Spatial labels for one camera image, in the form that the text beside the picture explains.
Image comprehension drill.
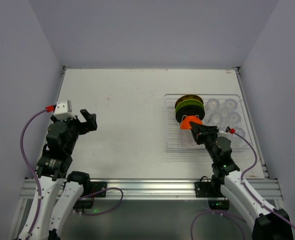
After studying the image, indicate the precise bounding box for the aluminium front rail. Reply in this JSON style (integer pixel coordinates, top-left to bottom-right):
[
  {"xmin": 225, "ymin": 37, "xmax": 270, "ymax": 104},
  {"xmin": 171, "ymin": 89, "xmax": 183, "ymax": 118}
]
[{"xmin": 18, "ymin": 177, "xmax": 285, "ymax": 201}]

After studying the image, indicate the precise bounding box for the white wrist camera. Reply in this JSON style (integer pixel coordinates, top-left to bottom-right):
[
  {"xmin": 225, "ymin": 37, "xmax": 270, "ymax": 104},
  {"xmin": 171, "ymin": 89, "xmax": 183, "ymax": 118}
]
[
  {"xmin": 53, "ymin": 100, "xmax": 75, "ymax": 121},
  {"xmin": 217, "ymin": 126, "xmax": 236, "ymax": 138}
]

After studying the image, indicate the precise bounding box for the green plate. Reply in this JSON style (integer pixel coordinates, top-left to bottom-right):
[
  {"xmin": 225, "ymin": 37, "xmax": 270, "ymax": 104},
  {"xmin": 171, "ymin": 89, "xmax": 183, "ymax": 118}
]
[{"xmin": 175, "ymin": 99, "xmax": 204, "ymax": 113}]

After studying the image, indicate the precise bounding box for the black plate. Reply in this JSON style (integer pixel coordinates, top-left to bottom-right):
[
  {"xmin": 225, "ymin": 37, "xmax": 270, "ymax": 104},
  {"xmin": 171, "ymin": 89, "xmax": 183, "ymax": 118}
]
[{"xmin": 175, "ymin": 107, "xmax": 205, "ymax": 123}]

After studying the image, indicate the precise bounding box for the clear plastic dish rack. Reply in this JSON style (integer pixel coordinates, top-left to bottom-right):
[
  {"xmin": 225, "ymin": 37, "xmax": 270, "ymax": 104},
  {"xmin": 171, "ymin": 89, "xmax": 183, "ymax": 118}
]
[{"xmin": 164, "ymin": 93, "xmax": 252, "ymax": 152}]

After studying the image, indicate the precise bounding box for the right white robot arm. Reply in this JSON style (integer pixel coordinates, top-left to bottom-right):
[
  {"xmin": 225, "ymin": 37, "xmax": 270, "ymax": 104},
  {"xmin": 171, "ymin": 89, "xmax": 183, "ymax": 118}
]
[{"xmin": 190, "ymin": 122, "xmax": 294, "ymax": 240}]

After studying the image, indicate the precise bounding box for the yellow patterned plate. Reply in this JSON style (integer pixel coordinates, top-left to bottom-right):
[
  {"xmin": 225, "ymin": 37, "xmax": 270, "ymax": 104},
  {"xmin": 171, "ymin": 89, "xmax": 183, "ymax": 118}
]
[{"xmin": 175, "ymin": 94, "xmax": 204, "ymax": 107}]

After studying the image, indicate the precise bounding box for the purple cable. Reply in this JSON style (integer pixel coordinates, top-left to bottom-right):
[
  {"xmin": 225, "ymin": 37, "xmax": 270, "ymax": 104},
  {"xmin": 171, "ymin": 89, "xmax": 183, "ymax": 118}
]
[
  {"xmin": 20, "ymin": 104, "xmax": 125, "ymax": 238},
  {"xmin": 190, "ymin": 127, "xmax": 295, "ymax": 240}
]

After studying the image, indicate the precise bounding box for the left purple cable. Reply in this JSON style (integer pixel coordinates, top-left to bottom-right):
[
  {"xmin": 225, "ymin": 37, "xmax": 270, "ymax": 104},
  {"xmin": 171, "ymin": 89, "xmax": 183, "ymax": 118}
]
[{"xmin": 20, "ymin": 104, "xmax": 125, "ymax": 238}]

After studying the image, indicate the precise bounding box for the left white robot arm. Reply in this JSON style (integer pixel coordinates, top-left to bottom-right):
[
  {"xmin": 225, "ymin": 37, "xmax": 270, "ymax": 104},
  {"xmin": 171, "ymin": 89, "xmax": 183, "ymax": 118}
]
[{"xmin": 17, "ymin": 105, "xmax": 98, "ymax": 240}]

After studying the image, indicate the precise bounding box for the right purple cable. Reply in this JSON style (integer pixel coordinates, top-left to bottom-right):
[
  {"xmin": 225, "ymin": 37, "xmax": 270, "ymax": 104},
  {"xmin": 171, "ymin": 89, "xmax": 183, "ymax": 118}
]
[{"xmin": 190, "ymin": 127, "xmax": 295, "ymax": 240}]

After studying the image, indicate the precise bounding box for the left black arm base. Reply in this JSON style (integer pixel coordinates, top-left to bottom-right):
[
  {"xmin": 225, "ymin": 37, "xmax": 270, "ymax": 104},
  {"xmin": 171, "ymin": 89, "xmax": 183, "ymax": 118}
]
[{"xmin": 73, "ymin": 181, "xmax": 108, "ymax": 213}]

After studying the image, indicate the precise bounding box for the orange plastic bowl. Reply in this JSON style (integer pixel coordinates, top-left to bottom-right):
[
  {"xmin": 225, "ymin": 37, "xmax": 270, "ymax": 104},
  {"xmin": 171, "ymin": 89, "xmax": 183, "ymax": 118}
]
[{"xmin": 180, "ymin": 115, "xmax": 203, "ymax": 130}]

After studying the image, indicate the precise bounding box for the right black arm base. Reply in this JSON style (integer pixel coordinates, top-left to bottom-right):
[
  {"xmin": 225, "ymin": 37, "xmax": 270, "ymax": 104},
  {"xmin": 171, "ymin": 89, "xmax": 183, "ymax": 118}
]
[{"xmin": 194, "ymin": 176, "xmax": 230, "ymax": 211}]

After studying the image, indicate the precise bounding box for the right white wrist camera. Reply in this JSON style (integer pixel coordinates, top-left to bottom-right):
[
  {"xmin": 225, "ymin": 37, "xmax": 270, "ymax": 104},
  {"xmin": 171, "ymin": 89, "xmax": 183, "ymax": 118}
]
[{"xmin": 217, "ymin": 126, "xmax": 236, "ymax": 138}]

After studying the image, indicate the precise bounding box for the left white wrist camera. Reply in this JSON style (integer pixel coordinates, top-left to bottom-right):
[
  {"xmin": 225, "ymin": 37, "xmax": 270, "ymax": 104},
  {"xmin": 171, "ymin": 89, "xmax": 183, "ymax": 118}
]
[{"xmin": 53, "ymin": 100, "xmax": 75, "ymax": 121}]

